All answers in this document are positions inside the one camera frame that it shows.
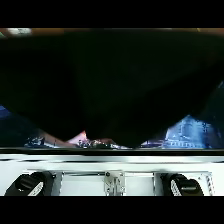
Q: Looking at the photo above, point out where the black garment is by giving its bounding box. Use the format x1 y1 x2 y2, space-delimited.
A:
0 28 224 149

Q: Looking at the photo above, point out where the silver frame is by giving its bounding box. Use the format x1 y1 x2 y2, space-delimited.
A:
0 153 224 197

